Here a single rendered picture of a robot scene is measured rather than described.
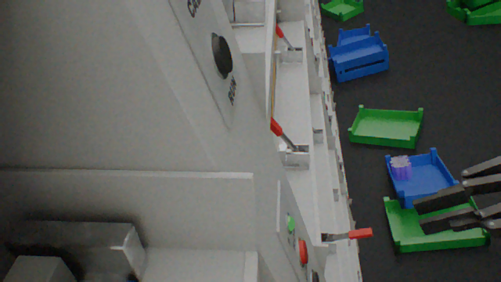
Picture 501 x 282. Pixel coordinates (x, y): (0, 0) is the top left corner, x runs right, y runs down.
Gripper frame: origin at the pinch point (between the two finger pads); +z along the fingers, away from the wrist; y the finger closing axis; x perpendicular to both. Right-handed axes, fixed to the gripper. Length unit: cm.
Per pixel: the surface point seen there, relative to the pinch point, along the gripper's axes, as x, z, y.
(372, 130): -78, 20, 112
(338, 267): -1.4, 16.9, -4.0
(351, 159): -75, 33, 94
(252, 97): 39.8, 5.4, -17.2
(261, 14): 38.4, 6.6, -1.1
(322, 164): -1.1, 17.6, 18.8
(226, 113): 42.6, 4.4, -22.7
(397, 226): -78, 21, 54
